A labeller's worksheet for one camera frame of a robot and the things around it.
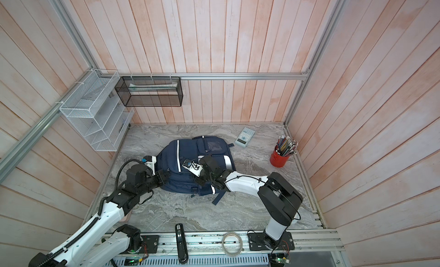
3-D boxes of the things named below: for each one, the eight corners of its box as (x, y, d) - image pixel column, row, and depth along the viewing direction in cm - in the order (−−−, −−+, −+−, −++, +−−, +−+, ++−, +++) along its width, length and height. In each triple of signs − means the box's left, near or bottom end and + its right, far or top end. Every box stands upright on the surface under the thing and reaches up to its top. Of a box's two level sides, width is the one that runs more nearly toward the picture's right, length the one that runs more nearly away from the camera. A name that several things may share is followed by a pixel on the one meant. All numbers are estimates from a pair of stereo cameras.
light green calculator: (234, 142, 113) (234, 140, 111) (244, 128, 121) (244, 126, 119) (246, 147, 110) (246, 146, 108) (255, 132, 118) (255, 130, 117)
